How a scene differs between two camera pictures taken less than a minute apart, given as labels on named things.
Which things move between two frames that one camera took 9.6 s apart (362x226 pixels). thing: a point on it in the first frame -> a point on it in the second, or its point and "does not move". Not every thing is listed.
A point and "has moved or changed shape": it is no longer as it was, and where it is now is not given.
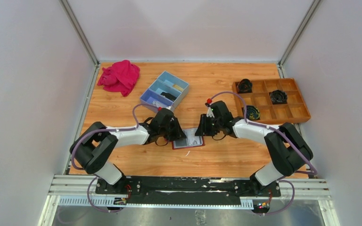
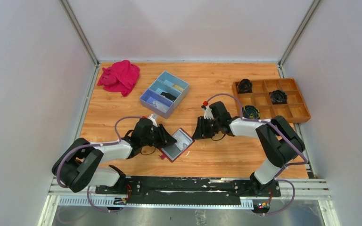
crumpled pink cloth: [119, 76] does not move
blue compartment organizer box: [168, 91] does not move
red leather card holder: [191, 141] has moved or changed shape
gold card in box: [178, 87] does not move
